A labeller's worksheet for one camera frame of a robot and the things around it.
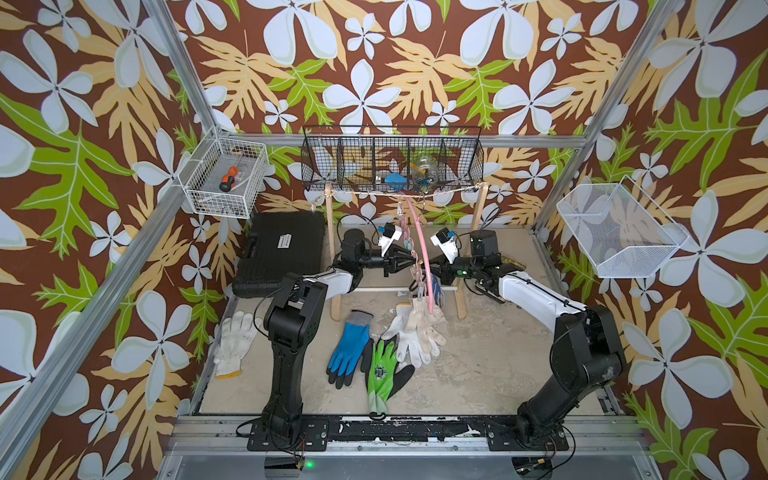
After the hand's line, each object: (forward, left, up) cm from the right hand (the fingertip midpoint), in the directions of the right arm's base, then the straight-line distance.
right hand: (424, 263), depth 87 cm
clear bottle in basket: (+27, -2, +15) cm, 31 cm away
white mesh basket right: (+4, -55, +10) cm, 56 cm away
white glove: (-12, -1, -12) cm, 17 cm away
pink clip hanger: (-4, +3, +3) cm, 6 cm away
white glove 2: (-16, +59, -17) cm, 63 cm away
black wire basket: (+31, +6, +15) cm, 35 cm away
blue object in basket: (+25, +8, +11) cm, 29 cm away
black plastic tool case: (+17, +49, -9) cm, 53 cm away
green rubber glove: (-27, +13, -17) cm, 34 cm away
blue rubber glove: (-25, +23, -14) cm, 37 cm away
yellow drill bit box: (+13, -35, -16) cm, 41 cm away
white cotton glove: (-14, +7, -16) cm, 22 cm away
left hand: (+2, +2, +2) cm, 3 cm away
